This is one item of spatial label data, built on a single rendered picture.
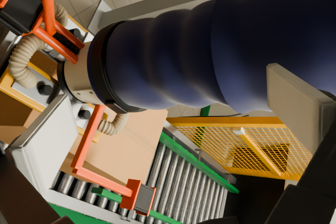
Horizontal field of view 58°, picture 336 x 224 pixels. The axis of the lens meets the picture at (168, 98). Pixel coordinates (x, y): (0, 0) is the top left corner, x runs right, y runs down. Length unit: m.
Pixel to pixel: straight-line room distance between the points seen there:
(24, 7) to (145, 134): 0.80
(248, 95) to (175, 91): 0.14
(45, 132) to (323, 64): 0.37
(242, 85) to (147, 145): 0.90
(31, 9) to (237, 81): 0.47
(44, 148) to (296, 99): 0.13
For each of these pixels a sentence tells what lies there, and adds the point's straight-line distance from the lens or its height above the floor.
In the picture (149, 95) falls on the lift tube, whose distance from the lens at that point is 0.64.
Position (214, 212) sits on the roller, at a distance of 2.81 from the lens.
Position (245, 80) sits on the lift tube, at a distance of 0.50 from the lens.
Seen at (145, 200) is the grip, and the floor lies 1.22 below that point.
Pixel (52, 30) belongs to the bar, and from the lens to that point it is 0.75.
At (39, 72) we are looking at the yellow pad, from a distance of 0.87.
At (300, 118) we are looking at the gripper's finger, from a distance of 0.17.
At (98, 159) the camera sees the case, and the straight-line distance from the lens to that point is 1.17.
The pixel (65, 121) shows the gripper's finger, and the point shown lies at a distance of 0.19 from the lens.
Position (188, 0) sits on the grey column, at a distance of 1.95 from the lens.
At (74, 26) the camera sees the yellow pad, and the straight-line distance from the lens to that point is 0.95.
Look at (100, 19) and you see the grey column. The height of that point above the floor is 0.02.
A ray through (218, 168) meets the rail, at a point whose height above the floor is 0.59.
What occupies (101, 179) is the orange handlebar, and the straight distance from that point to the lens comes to 0.84.
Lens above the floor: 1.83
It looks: 37 degrees down
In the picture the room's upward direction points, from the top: 87 degrees clockwise
